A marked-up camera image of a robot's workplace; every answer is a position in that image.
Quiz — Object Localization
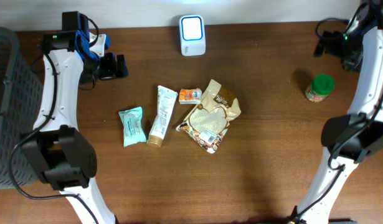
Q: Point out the green round item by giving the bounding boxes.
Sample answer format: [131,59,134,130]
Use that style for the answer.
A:
[305,74,335,103]

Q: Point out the white cream tube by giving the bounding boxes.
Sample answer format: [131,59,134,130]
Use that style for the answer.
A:
[147,85,178,147]

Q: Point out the teal wipes packet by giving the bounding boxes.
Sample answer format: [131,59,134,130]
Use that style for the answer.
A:
[118,106,146,147]

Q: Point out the small orange white box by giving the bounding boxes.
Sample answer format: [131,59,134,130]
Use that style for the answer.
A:
[179,88,202,105]

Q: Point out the beige brown snack bag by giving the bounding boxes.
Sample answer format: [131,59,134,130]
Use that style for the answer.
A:
[176,79,241,154]

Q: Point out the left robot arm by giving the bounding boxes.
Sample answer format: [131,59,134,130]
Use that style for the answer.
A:
[16,11,128,223]

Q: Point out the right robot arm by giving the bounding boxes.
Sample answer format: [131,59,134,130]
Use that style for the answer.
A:
[285,1,383,223]

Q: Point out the white barcode scanner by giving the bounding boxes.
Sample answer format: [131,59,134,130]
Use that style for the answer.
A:
[179,15,206,57]

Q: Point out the grey plastic mesh basket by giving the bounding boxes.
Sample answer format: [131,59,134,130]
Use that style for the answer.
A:
[0,27,43,190]

